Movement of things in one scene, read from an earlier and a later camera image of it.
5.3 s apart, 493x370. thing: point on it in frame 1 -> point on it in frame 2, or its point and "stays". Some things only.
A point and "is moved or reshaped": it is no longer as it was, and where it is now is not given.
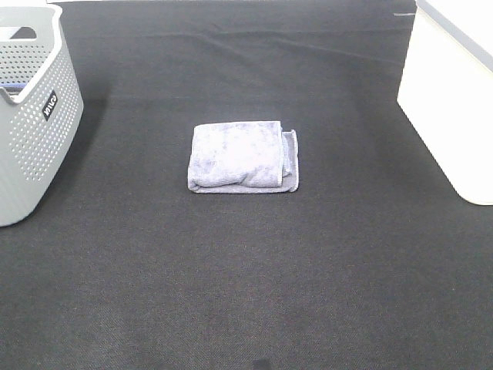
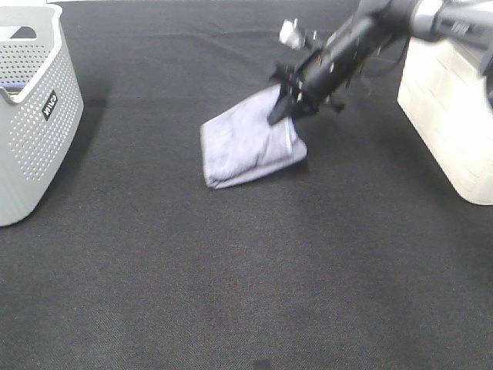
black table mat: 377,261 stays
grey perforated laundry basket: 41,106 stays
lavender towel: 243,157 is moved or reshaped
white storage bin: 447,89 stays
